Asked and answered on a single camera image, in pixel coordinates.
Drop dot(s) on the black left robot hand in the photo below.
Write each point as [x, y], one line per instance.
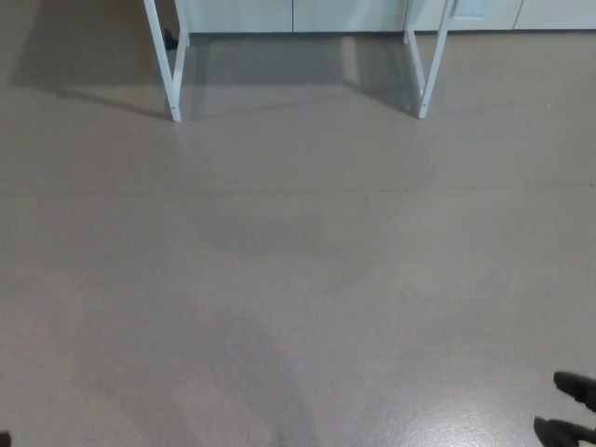
[4, 441]

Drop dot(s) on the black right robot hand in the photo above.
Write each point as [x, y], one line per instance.
[575, 386]

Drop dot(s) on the small black floor object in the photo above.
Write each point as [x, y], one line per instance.
[170, 41]

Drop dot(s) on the white metal table leg frame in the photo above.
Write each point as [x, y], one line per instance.
[437, 56]
[162, 56]

